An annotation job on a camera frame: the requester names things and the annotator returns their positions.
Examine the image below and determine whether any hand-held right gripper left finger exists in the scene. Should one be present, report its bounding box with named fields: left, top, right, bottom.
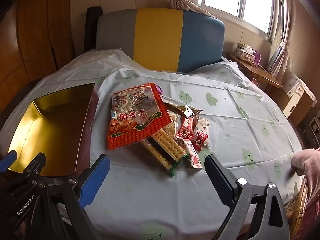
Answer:
left=37, top=154, right=110, bottom=240

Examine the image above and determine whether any dark red patterned cloth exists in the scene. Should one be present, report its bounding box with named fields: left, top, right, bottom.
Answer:
left=299, top=196, right=320, bottom=240

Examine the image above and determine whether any yellow cracker packet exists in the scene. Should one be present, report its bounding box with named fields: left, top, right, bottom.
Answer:
left=140, top=127, right=187, bottom=178

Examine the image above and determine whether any grey yellow blue sofa back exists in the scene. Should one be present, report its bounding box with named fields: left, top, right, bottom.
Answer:
left=96, top=8, right=225, bottom=73

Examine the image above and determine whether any large rice cake packet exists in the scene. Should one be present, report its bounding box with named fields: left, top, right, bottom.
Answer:
left=168, top=112, right=180, bottom=137

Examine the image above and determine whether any beige curtain with blue edge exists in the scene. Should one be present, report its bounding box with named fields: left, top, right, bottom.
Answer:
left=266, top=0, right=298, bottom=80

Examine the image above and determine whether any small clear snack packet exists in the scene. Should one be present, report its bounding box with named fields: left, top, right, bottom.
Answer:
left=160, top=94, right=187, bottom=105

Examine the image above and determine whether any wicker chair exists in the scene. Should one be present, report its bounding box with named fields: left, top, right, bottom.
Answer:
left=284, top=177, right=309, bottom=233

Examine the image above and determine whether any pink white snack bar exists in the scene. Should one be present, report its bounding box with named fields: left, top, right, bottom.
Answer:
left=179, top=137, right=203, bottom=169

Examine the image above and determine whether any wooden side desk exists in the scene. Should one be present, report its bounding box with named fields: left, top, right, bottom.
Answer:
left=226, top=52, right=283, bottom=88

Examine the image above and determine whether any white snack pouch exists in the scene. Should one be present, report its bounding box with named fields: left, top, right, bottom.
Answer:
left=165, top=102, right=211, bottom=147

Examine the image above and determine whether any black padded post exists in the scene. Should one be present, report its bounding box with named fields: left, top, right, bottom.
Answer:
left=84, top=6, right=103, bottom=53

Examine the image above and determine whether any wooden wardrobe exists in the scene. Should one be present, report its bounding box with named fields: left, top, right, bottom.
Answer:
left=0, top=0, right=75, bottom=110

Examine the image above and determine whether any white cloud print tablecloth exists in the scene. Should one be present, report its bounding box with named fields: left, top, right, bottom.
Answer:
left=0, top=49, right=304, bottom=240

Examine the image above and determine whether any gold tin box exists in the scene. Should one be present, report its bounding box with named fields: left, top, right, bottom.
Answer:
left=5, top=82, right=99, bottom=178

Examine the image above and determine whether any white patterned tissue box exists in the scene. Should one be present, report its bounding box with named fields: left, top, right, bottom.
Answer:
left=235, top=47, right=256, bottom=63

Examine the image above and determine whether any purple box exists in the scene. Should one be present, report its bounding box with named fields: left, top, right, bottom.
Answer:
left=252, top=50, right=262, bottom=67

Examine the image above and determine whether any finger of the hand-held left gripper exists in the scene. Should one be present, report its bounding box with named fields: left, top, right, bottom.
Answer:
left=0, top=150, right=17, bottom=173
left=22, top=152, right=47, bottom=179

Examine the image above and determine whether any pink fleece cloth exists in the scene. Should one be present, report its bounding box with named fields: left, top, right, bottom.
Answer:
left=291, top=149, right=320, bottom=205

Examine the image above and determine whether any small red candy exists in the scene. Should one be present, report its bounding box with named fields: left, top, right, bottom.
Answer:
left=195, top=131, right=209, bottom=152

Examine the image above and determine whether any red patterned snack bag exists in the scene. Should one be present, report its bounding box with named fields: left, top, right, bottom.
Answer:
left=107, top=83, right=173, bottom=150

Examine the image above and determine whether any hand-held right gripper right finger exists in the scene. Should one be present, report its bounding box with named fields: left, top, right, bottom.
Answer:
left=204, top=154, right=290, bottom=240

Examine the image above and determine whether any white and wood cabinet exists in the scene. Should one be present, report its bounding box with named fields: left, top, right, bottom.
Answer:
left=282, top=72, right=317, bottom=128

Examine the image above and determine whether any red snack packet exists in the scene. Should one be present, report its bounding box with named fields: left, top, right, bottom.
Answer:
left=176, top=117, right=199, bottom=140

